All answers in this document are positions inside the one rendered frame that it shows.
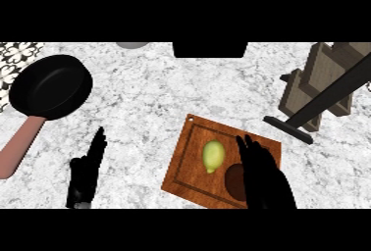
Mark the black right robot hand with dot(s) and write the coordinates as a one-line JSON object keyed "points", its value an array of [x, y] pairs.
{"points": [[265, 176]]}

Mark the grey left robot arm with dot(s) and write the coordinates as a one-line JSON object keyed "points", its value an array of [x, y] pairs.
{"points": [[82, 205]]}

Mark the black appliance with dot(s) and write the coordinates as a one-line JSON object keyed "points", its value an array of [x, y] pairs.
{"points": [[209, 49]]}

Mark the wooden tiered basket, black frame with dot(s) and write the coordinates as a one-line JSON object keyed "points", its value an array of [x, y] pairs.
{"points": [[324, 88]]}

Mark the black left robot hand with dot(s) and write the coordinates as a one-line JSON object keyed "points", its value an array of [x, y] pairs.
{"points": [[86, 170]]}

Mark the brown wooden cutting board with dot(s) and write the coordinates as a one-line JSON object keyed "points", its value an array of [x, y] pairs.
{"points": [[203, 176]]}

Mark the grey round object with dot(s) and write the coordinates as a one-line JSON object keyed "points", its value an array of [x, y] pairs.
{"points": [[132, 45]]}

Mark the brown chocolate cupcake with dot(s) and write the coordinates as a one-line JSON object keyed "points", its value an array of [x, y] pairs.
{"points": [[236, 182]]}

